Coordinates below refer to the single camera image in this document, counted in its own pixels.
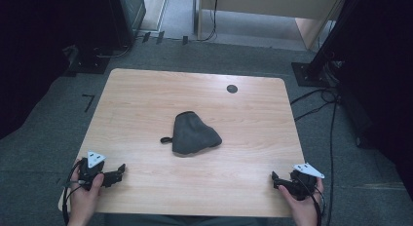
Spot long black floor cable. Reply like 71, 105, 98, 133
325, 95, 339, 226

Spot dark curtain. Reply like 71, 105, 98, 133
0, 0, 110, 141
337, 0, 413, 203

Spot person's dark trousers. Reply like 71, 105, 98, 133
102, 213, 271, 226

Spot person's right hand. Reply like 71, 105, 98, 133
278, 177, 325, 220

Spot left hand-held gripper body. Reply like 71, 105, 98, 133
77, 150, 113, 192

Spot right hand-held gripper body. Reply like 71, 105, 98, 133
286, 163, 325, 202

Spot black cable by stand base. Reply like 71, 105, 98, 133
93, 37, 135, 60

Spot black flat stand base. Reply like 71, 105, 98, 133
67, 45, 112, 75

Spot person's left hand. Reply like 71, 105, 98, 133
68, 159, 105, 219

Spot dark cloth with yellow lining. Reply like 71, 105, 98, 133
160, 110, 223, 157

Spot black hanging cable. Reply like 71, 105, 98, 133
198, 0, 219, 43

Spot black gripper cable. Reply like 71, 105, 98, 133
300, 176, 327, 226
61, 160, 83, 226

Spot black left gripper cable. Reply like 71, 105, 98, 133
61, 160, 83, 226

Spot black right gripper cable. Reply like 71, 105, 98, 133
300, 176, 327, 226

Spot black metal stand with base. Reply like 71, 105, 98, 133
290, 0, 369, 89

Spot black cabinet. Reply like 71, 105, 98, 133
105, 0, 147, 49

